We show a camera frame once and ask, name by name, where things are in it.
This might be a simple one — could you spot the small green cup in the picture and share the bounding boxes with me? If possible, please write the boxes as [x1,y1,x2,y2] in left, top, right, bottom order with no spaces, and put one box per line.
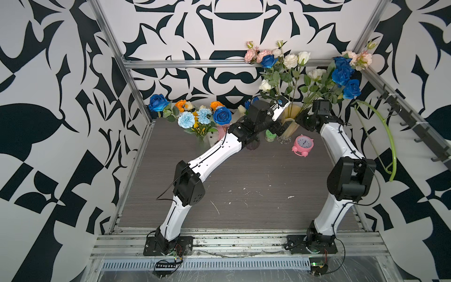
[265,130,277,142]

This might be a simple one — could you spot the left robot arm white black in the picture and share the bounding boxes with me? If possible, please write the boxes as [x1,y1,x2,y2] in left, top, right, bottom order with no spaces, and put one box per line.
[153,96,291,255]

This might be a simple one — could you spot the left controller board with wires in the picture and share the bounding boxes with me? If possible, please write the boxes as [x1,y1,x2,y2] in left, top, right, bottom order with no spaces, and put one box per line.
[153,257,183,278]

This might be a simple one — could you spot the pink rose stem left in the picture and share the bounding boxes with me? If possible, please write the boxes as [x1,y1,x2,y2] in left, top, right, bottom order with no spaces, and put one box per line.
[244,41,272,63]

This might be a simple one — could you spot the blue white tulip bunch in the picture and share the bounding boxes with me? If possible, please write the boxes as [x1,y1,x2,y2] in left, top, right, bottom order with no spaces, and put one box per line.
[237,96,260,116]

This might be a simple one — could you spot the dark purple glass vase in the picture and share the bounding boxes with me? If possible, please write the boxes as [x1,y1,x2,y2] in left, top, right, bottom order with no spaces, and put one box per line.
[245,137,260,151]

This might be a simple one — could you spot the clear glass vase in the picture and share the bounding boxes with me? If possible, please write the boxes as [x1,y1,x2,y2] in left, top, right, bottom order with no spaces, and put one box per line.
[196,135,211,156]

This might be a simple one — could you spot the white plush toy pink shirt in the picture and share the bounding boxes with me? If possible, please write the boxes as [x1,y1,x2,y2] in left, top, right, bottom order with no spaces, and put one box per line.
[206,125,229,147]

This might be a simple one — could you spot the right controller board with wires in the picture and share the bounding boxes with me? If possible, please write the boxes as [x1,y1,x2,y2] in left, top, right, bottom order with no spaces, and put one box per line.
[310,249,346,277]

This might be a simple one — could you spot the pink rose stem right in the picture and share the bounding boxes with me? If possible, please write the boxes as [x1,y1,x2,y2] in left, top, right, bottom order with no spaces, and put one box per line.
[341,41,378,71]

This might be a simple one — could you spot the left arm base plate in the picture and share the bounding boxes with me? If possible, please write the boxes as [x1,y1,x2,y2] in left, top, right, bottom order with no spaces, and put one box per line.
[143,236,194,256]

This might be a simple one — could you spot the pink alarm clock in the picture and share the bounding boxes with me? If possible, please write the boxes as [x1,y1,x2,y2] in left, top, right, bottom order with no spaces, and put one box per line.
[291,135,314,157]

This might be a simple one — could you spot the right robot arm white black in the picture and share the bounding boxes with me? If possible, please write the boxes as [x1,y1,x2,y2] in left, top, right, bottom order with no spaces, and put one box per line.
[296,100,377,254]

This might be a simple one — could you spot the blue rose spray stem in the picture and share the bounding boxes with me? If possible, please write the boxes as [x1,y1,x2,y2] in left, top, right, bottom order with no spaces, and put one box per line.
[302,56,363,110]

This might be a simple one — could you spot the blue orange mixed bouquet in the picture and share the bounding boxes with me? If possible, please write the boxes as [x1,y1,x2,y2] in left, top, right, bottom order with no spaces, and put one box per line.
[147,94,233,140]

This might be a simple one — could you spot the black hook rail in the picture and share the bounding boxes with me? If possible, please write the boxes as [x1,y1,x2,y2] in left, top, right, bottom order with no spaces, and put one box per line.
[379,83,451,170]

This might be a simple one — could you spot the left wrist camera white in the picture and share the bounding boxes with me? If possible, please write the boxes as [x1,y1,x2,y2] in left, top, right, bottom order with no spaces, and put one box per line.
[270,96,291,121]

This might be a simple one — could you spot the white rose stems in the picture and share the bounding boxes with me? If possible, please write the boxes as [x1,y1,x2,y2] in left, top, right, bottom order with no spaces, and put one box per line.
[271,41,311,102]

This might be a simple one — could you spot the pink rose stem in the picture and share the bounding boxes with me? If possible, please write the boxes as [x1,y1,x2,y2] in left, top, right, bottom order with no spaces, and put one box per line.
[244,41,272,63]
[341,41,378,71]

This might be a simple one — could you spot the controller board with wires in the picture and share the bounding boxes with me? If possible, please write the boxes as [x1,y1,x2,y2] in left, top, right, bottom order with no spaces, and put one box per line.
[310,249,346,277]
[153,257,183,278]

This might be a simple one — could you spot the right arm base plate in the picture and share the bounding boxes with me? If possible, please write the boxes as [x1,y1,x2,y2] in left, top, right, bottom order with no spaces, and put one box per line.
[284,235,338,255]

